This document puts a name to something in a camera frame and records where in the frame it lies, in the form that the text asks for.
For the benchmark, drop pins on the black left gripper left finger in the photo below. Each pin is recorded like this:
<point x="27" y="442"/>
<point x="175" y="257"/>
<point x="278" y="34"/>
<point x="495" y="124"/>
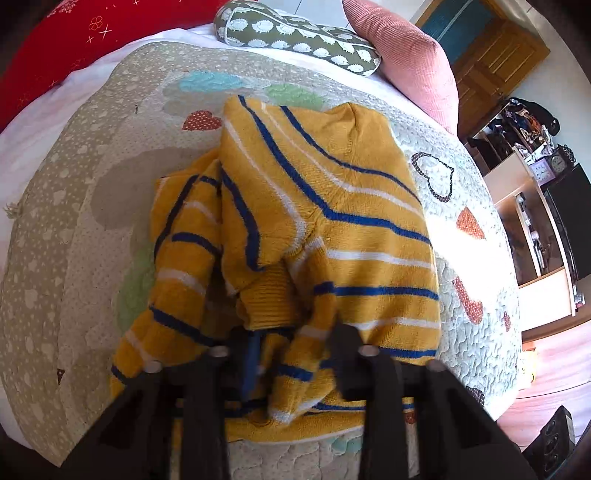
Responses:
<point x="133" y="437"/>

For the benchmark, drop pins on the yellow striped knit sweater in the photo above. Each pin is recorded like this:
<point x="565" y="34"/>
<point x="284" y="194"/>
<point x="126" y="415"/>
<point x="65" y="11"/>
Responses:
<point x="296" y="221"/>

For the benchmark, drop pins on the black speaker on floor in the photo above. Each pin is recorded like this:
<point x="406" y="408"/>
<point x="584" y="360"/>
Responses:
<point x="552" y="447"/>

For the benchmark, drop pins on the white bed sheet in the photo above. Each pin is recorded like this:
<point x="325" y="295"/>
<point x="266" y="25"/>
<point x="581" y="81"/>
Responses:
<point x="28" y="138"/>

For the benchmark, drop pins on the beige wooden desk shelf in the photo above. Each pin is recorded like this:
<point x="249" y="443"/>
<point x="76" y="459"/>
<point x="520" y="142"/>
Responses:
<point x="546" y="289"/>

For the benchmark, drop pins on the quilted heart pattern bedspread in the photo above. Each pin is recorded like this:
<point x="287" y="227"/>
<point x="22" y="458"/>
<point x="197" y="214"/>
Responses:
<point x="78" y="267"/>

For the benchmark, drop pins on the black monitor screen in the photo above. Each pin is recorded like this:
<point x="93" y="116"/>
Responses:
<point x="568" y="197"/>

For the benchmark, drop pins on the small desk clock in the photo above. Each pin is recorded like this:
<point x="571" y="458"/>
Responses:
<point x="550" y="163"/>

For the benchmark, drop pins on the pink textured pillow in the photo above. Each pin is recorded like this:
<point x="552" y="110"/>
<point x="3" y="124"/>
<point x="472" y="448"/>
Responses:
<point x="414" y="62"/>

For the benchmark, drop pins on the brown wooden door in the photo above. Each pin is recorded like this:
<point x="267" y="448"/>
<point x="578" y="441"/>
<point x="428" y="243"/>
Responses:
<point x="494" y="65"/>

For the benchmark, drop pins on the red patterned blanket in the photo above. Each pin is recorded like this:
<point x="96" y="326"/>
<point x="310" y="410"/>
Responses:
<point x="77" y="33"/>

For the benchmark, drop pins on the green sheep pattern bolster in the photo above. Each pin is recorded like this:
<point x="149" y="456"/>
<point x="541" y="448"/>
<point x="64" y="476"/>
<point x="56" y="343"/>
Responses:
<point x="252" y="24"/>

